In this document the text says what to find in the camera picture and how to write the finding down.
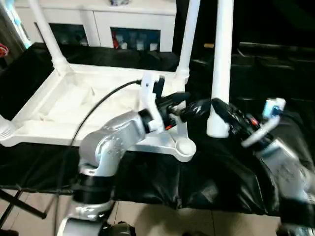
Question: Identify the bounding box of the black work mat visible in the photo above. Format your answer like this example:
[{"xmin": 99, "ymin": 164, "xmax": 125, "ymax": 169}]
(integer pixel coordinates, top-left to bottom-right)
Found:
[{"xmin": 0, "ymin": 43, "xmax": 315, "ymax": 217}]

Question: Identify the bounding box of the white cabinet with glass doors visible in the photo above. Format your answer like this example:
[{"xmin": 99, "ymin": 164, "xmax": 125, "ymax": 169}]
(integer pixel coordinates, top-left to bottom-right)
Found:
[{"xmin": 14, "ymin": 0, "xmax": 177, "ymax": 53}]

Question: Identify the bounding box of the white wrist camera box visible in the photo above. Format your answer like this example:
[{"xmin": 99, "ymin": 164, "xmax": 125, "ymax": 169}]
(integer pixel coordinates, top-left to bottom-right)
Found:
[
  {"xmin": 140, "ymin": 73, "xmax": 166, "ymax": 134},
  {"xmin": 240, "ymin": 97, "xmax": 287, "ymax": 149}
]

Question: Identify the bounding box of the black metal stand frame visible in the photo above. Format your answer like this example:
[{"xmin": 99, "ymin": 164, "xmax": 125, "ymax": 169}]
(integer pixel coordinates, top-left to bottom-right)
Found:
[{"xmin": 0, "ymin": 187, "xmax": 49, "ymax": 233}]

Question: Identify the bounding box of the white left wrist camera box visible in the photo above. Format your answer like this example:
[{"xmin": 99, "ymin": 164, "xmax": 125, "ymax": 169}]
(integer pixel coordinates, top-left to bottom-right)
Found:
[{"xmin": 140, "ymin": 73, "xmax": 166, "ymax": 134}]

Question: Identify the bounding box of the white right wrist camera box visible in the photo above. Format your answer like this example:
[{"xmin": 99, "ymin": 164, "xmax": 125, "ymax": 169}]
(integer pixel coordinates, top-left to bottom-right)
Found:
[{"xmin": 240, "ymin": 97, "xmax": 287, "ymax": 149}]

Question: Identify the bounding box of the white plastic table top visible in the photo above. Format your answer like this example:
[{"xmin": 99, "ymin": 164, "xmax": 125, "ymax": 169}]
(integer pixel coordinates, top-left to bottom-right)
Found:
[{"xmin": 0, "ymin": 64, "xmax": 198, "ymax": 163}]

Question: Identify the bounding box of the white plastic table leg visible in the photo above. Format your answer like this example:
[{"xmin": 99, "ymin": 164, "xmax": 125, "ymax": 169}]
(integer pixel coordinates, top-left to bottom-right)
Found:
[
  {"xmin": 29, "ymin": 0, "xmax": 70, "ymax": 75},
  {"xmin": 0, "ymin": 115, "xmax": 16, "ymax": 139},
  {"xmin": 176, "ymin": 0, "xmax": 202, "ymax": 83},
  {"xmin": 206, "ymin": 0, "xmax": 235, "ymax": 139}
]

